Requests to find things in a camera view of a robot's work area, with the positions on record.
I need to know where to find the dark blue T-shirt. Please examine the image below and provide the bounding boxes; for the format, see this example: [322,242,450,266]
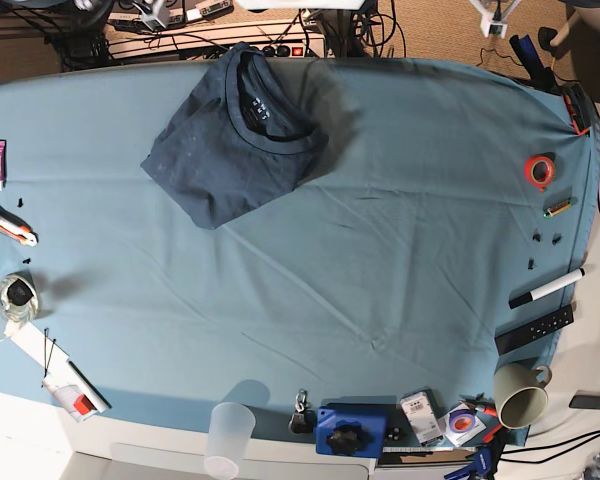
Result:
[141,43,328,230]

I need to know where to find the light blue table cloth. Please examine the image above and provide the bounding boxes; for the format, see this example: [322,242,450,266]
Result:
[0,60,600,440]

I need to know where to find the blue box with knob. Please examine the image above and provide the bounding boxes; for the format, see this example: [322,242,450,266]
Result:
[314,403,388,459]

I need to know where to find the translucent plastic cup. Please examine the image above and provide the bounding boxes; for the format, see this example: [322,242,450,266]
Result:
[203,402,256,479]

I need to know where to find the white power strip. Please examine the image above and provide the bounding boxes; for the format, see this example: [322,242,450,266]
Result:
[105,20,326,60]

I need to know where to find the white barcode package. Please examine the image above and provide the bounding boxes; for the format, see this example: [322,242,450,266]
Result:
[400,391,444,447]

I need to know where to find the black white marker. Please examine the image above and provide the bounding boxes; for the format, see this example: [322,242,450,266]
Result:
[509,268,586,309]

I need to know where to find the purple orange disc packet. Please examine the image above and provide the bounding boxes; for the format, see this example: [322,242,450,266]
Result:
[438,403,486,447]

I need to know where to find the red tape roll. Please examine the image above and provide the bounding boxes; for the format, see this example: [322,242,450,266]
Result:
[524,155,555,193]

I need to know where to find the grey green mug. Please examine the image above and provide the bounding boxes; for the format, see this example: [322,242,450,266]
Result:
[493,363,553,430]

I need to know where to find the black remote control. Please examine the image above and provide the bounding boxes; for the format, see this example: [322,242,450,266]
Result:
[494,304,574,355]

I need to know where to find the white red tube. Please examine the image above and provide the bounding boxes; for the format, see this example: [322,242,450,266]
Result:
[41,375,97,422]

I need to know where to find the clear tape roll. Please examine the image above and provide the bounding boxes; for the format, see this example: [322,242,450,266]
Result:
[0,273,39,324]

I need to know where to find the blue clamp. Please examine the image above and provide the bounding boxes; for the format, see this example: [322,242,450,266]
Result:
[444,440,505,480]

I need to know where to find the white paper strip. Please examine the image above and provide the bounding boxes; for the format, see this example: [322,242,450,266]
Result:
[11,324,111,413]

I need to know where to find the orange black tool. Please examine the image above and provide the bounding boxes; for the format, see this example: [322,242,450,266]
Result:
[560,82,591,136]

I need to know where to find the black small device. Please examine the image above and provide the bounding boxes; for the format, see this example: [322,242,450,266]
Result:
[569,391,600,410]

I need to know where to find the black key fob with chain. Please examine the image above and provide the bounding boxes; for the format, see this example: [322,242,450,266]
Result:
[288,389,315,435]

